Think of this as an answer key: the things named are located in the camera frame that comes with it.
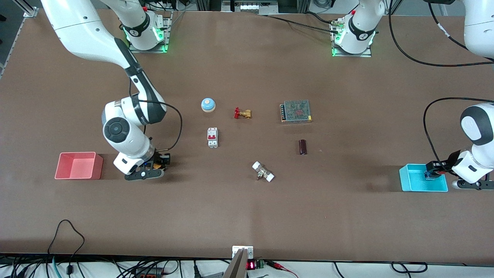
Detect red push button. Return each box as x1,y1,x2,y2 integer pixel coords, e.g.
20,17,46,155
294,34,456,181
425,161,441,181

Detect light blue plastic box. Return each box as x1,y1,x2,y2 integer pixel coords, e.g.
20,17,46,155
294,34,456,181
399,164,449,192

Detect pink plastic box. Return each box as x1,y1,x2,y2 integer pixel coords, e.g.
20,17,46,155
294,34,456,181
54,152,104,180

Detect silver valve white caps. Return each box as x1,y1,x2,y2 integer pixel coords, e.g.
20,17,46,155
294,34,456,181
252,161,275,183

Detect black orange power strip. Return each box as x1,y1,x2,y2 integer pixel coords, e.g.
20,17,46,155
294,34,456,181
130,266,164,278

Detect metal mesh power supply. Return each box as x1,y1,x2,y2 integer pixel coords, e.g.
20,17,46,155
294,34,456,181
280,100,313,124

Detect red alligator clip lead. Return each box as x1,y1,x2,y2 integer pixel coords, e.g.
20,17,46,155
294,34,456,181
266,260,299,278

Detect silver control box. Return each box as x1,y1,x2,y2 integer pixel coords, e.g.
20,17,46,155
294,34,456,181
221,0,279,15

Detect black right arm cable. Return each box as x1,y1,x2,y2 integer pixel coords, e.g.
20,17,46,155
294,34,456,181
129,77,183,152

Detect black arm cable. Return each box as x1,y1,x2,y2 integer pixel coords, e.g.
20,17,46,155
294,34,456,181
387,0,494,170
129,77,183,152

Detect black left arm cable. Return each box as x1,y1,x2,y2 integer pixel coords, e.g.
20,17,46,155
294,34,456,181
387,0,494,170

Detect thin black looped cable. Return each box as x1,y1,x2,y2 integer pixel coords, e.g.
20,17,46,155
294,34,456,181
47,219,86,271

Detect black coiled cable under edge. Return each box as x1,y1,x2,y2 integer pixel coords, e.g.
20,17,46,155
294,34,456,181
391,261,428,274

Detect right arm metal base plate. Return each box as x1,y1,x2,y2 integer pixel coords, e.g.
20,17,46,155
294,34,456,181
128,11,172,54

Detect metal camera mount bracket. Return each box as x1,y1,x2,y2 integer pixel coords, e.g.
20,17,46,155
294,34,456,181
223,245,255,278

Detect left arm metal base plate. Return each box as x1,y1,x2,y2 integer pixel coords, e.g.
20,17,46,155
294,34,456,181
331,19,373,58

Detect black cable across table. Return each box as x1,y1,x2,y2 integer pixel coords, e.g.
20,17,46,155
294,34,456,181
258,12,340,34

